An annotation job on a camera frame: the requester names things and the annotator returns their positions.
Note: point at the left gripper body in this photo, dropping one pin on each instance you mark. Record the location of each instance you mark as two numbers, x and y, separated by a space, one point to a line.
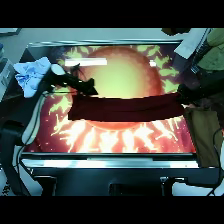
87 87

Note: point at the dark red garment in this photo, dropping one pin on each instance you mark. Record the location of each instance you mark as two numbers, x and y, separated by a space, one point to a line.
126 108

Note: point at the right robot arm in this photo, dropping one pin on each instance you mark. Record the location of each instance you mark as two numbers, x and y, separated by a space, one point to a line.
203 89

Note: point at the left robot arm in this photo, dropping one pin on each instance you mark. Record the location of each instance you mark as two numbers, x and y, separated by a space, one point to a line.
32 118

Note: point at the light blue garment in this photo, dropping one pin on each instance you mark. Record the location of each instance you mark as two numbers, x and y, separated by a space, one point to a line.
31 75

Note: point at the white garment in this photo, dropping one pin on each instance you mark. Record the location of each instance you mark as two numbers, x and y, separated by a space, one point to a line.
191 43

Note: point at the brown garment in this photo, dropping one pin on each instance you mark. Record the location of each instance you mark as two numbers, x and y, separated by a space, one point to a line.
206 133

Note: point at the olive green garment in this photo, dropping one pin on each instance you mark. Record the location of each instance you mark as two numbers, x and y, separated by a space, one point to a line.
213 53

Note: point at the silver frame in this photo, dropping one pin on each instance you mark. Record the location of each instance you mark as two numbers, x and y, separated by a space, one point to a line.
113 164

